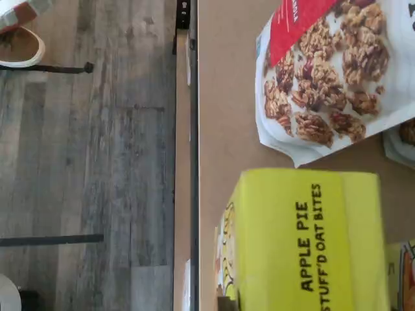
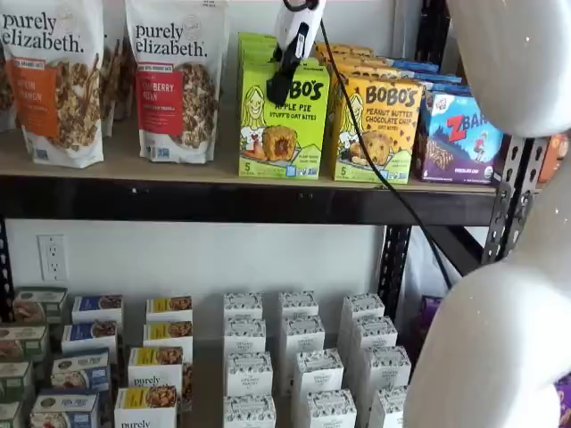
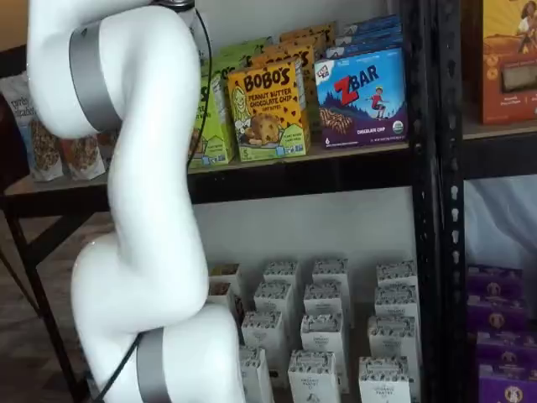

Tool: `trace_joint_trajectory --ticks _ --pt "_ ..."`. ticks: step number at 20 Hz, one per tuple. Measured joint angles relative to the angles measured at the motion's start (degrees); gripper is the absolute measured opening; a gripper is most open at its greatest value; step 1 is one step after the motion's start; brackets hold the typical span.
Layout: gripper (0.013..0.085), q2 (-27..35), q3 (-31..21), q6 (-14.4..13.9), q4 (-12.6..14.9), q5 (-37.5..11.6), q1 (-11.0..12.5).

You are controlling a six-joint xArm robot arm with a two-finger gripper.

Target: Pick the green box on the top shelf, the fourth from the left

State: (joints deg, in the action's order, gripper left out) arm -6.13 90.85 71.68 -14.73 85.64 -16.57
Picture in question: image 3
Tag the purely elizabeth oatmeal boxes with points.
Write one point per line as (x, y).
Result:
(361, 294)

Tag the orange snack box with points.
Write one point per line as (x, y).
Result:
(507, 63)

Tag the granola bag orange label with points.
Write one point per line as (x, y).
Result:
(81, 159)

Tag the white plastic sheet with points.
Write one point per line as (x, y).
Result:
(499, 222)

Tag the purple snack box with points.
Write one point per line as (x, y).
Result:
(507, 350)
(497, 315)
(495, 281)
(507, 386)

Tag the green Bobo's apple pie box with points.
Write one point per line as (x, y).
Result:
(220, 71)
(214, 138)
(243, 48)

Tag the white granola bag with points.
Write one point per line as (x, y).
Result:
(40, 151)

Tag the black metal shelf rack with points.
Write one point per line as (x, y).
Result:
(451, 252)
(425, 210)

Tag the wooden shelf board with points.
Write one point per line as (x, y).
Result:
(50, 186)

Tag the blue Zbar box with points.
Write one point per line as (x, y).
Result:
(369, 31)
(361, 101)
(369, 42)
(373, 21)

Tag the white patterned carton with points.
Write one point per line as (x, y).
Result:
(322, 336)
(323, 300)
(384, 382)
(256, 373)
(392, 338)
(281, 273)
(312, 378)
(396, 273)
(272, 298)
(263, 333)
(396, 300)
(330, 270)

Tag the yellow Bobo's peanut butter box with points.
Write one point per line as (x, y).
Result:
(289, 56)
(268, 121)
(308, 35)

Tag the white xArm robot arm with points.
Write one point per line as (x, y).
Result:
(151, 168)

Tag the white box yellow label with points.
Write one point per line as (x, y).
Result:
(220, 294)
(224, 270)

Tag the granola bag red label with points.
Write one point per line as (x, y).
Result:
(108, 147)

